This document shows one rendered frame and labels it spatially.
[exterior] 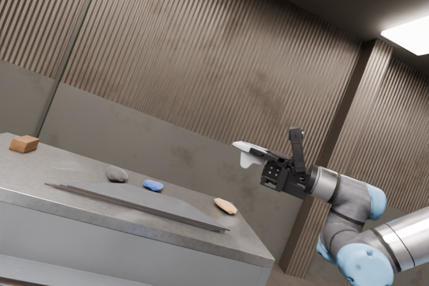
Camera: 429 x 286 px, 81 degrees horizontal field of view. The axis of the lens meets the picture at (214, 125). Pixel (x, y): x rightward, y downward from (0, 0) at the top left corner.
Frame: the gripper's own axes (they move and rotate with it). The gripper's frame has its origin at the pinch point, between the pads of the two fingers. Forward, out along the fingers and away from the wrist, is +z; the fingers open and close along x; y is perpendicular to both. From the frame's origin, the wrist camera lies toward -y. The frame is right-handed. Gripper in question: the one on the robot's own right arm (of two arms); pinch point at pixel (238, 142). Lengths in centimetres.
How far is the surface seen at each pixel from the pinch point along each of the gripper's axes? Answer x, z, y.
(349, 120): 296, -91, -35
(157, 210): 26, 25, 41
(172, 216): 29, 19, 42
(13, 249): -4, 56, 57
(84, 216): 5, 41, 42
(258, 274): 36, -21, 53
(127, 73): 191, 169, -1
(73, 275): -1, 35, 58
